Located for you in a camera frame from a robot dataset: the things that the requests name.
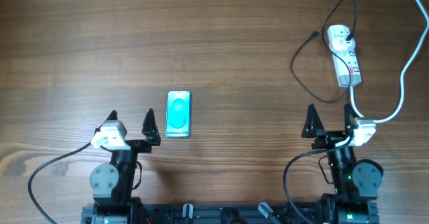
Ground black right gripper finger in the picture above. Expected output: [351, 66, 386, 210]
[301, 104, 325, 138]
[344, 104, 358, 129]

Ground blue Galaxy smartphone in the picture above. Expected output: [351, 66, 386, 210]
[166, 91, 191, 138]

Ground black USB charging cable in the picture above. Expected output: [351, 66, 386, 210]
[290, 0, 358, 104]

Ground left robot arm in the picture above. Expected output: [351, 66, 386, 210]
[80, 109, 161, 224]

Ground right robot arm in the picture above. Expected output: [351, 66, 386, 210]
[300, 104, 383, 224]

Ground white USB charger plug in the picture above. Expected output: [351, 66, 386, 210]
[330, 36, 355, 54]

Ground white power strip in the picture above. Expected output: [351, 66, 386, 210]
[327, 25, 362, 88]

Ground black right camera cable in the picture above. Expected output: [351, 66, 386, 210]
[283, 136, 353, 224]

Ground black camera cable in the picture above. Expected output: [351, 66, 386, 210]
[27, 142, 93, 224]
[283, 136, 353, 224]

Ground black left camera cable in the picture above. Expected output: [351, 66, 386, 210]
[27, 142, 93, 224]

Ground white power strip cord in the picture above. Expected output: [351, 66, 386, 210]
[349, 0, 429, 124]

